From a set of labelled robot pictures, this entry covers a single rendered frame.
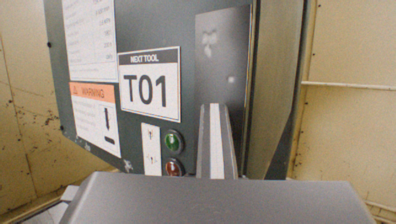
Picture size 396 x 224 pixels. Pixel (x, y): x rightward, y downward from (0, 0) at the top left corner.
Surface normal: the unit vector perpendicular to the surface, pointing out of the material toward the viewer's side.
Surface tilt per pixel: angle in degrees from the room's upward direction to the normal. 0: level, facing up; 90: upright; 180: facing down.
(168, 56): 90
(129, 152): 90
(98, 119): 90
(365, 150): 90
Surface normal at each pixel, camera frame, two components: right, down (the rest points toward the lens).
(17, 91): 0.84, 0.14
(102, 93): -0.55, 0.18
